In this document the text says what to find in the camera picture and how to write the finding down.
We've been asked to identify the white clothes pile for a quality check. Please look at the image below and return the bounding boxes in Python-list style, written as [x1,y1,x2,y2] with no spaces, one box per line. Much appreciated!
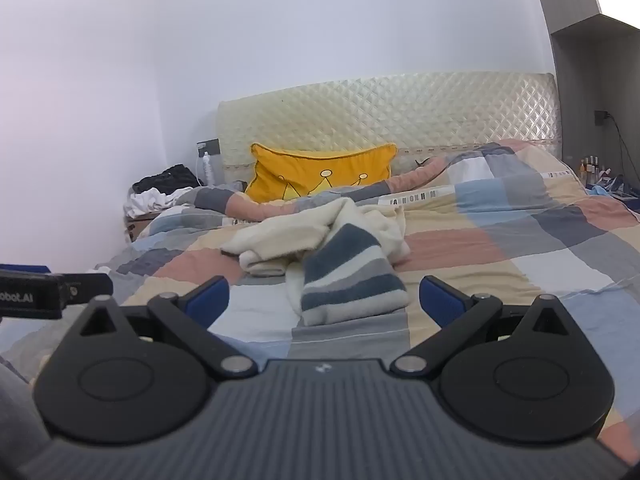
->
[124,187,193,218]

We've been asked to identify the cream quilted headboard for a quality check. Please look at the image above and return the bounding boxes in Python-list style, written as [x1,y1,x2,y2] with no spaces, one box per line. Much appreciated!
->
[216,72,560,186]

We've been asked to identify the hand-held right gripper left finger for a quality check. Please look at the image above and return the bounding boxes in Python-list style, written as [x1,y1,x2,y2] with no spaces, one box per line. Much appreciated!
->
[65,276,258,379]

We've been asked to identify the brown bedside box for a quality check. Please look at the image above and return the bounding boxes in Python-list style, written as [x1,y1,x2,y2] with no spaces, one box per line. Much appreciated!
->
[124,210,166,245]

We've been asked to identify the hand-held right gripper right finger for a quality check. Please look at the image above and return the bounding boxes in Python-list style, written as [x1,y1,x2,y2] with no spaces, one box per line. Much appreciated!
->
[391,275,586,377]

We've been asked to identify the yellow crown print pillow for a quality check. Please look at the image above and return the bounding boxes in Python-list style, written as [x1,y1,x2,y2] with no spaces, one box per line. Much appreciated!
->
[244,142,398,203]

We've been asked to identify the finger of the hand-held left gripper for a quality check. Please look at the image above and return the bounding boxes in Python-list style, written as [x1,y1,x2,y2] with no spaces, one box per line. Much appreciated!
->
[64,274,114,306]

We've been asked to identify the checkered patchwork quilt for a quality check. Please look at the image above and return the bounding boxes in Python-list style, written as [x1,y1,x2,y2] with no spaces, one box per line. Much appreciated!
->
[0,139,640,466]

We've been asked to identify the cream striped fleece sweater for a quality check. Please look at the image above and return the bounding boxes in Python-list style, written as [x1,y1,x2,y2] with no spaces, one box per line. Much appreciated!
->
[220,197,412,327]

